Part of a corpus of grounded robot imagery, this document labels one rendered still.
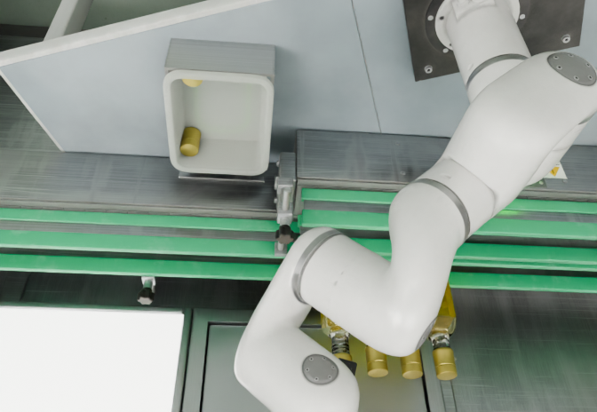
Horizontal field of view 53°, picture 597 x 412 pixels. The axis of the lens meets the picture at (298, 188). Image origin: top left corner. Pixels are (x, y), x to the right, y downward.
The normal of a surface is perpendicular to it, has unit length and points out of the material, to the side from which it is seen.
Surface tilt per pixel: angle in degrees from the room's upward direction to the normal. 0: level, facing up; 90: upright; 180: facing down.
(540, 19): 2
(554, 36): 2
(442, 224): 79
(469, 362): 90
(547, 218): 90
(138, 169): 90
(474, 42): 88
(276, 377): 74
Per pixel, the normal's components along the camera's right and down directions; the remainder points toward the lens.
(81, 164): 0.09, -0.66
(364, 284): -0.35, -0.56
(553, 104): 0.33, -0.47
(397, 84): 0.01, 0.75
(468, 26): -0.73, -0.42
